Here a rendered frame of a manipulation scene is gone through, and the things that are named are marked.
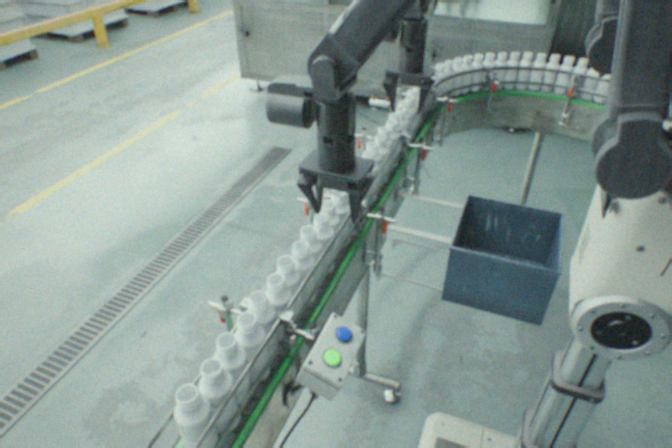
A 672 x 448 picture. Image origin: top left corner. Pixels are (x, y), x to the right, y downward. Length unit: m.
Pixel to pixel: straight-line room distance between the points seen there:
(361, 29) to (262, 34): 4.30
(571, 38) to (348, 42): 5.61
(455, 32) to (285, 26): 1.54
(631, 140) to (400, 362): 1.88
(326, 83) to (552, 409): 0.93
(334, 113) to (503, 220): 1.16
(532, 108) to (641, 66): 1.96
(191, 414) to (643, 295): 0.78
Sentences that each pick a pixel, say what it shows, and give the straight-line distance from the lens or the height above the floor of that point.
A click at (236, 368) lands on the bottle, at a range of 0.93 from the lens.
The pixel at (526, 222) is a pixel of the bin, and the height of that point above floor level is 0.89.
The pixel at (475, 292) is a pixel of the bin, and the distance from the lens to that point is 1.56.
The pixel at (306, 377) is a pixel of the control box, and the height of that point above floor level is 1.08.
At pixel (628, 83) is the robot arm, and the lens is 0.61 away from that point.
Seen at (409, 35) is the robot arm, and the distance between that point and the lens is 1.09.
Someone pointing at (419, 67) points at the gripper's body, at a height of 1.50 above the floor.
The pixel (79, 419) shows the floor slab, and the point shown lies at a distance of 2.42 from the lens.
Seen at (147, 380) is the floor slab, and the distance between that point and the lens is 2.43.
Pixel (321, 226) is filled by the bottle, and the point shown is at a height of 1.15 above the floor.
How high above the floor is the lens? 1.85
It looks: 36 degrees down
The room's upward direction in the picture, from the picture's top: straight up
